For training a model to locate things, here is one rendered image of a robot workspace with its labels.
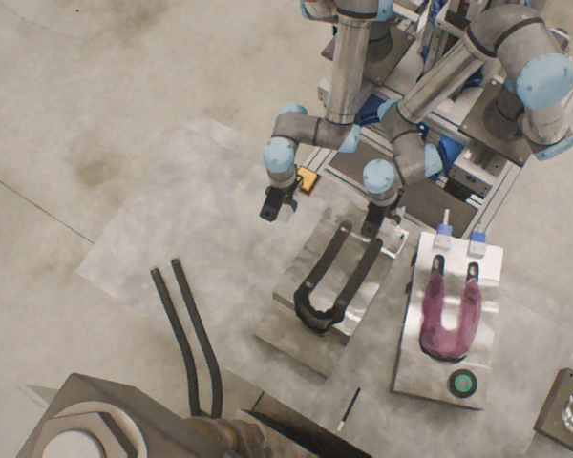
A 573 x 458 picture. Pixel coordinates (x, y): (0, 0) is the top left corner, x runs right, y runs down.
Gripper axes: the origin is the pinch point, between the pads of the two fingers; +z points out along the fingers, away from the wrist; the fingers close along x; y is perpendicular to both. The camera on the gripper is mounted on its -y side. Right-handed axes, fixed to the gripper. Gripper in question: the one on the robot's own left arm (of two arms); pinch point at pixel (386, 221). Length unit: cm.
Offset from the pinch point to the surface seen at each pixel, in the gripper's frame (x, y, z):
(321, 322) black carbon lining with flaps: 3.0, -35.3, 1.8
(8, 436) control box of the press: 29, -86, -70
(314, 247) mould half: 16.0, -16.6, 1.5
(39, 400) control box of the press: 28, -77, -68
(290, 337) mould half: 8.7, -43.7, 1.1
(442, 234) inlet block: -15.2, 6.4, 10.7
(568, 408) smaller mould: -71, -23, 17
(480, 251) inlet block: -27.9, 6.8, 11.3
